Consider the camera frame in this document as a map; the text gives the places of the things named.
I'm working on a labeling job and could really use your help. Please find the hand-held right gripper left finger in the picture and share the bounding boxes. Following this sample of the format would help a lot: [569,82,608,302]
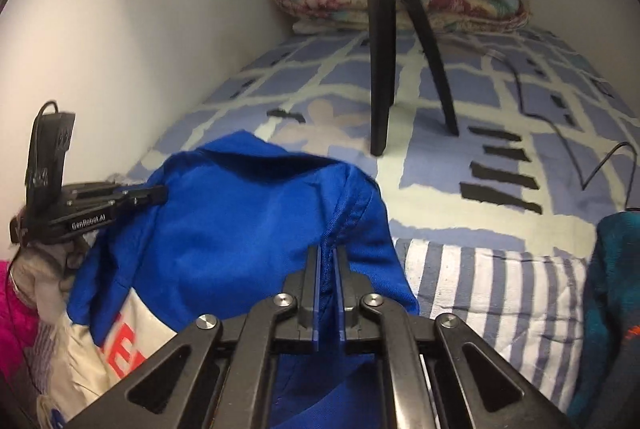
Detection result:
[65,245,321,429]

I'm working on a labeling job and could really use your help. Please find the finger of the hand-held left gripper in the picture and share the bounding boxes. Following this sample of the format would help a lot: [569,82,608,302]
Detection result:
[107,185,168,215]

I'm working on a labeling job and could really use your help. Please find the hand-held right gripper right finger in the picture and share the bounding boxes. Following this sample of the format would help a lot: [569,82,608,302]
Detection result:
[334,246,576,429]

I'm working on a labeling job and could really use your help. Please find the beige and blue jacket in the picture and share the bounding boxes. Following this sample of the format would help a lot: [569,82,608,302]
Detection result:
[37,129,421,429]

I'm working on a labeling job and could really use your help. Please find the person's left hand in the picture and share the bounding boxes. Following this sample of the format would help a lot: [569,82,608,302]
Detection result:
[10,236,96,325]

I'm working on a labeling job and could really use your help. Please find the blue patterned bed sheet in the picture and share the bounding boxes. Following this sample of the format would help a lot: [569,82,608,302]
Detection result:
[125,26,640,260]

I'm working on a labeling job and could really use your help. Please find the teal folded garment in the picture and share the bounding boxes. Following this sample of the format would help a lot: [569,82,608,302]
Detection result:
[567,211,640,429]

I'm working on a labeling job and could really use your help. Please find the black cable on bed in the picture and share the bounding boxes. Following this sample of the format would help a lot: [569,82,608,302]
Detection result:
[500,54,640,210]

